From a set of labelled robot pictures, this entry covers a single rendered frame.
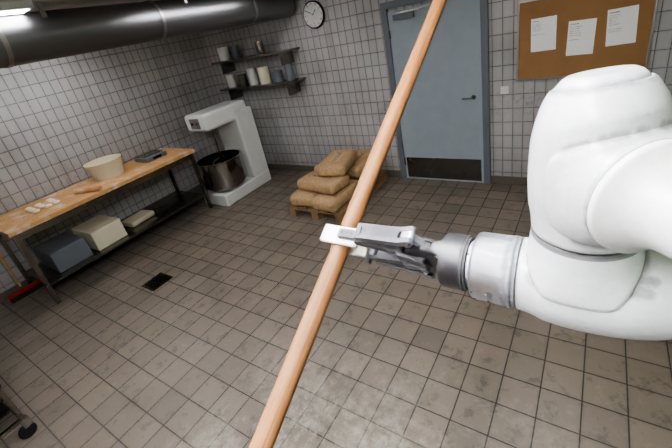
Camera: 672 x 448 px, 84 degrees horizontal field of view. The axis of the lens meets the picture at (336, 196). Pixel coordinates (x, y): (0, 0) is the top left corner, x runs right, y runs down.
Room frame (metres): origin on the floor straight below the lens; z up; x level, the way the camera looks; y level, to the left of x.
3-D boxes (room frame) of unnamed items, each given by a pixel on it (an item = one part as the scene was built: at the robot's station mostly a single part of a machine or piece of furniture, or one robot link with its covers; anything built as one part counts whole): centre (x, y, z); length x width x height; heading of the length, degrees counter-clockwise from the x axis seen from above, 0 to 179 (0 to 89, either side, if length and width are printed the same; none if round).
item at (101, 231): (4.18, 2.92, 0.35); 0.50 x 0.36 x 0.24; 54
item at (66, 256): (3.85, 3.17, 0.35); 0.50 x 0.36 x 0.24; 52
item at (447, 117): (4.25, -1.38, 1.08); 1.14 x 0.09 x 2.16; 52
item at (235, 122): (5.41, 1.45, 0.66); 1.00 x 0.66 x 1.32; 142
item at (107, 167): (4.57, 2.71, 1.01); 0.43 x 0.43 x 0.21
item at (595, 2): (3.45, -2.47, 1.55); 1.04 x 0.02 x 0.74; 52
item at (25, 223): (4.40, 2.74, 0.45); 2.20 x 0.80 x 0.90; 142
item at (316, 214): (4.44, -0.07, 0.07); 1.20 x 0.80 x 0.14; 142
